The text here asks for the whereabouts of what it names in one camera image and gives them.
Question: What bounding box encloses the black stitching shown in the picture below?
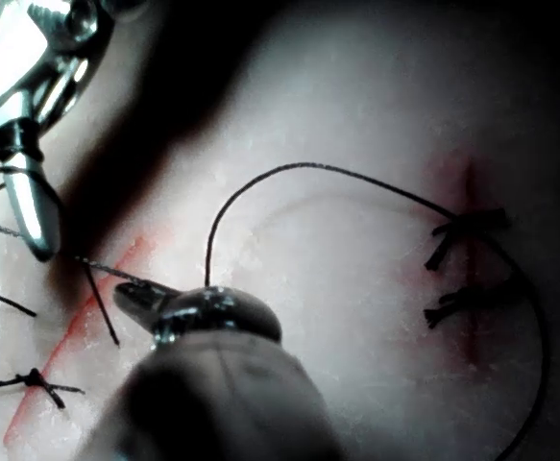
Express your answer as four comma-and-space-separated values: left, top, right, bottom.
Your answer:
0, 366, 86, 411
423, 206, 510, 330

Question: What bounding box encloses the left arm needle driver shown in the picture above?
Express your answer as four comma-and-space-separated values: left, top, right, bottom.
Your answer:
150, 285, 283, 348

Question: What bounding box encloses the right arm needle driver jaw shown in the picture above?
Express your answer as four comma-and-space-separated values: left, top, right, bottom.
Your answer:
3, 156, 63, 263

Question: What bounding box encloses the left arm needle driver jaw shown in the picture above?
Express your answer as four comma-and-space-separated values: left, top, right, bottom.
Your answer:
112, 281, 183, 328

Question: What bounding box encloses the right arm needle driver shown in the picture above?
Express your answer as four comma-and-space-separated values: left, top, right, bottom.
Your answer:
0, 0, 118, 167

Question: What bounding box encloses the tissue pad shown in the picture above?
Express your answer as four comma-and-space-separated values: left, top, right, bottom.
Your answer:
0, 0, 560, 461

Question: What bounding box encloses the black thread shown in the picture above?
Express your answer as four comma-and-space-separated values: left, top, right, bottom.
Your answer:
0, 161, 549, 461

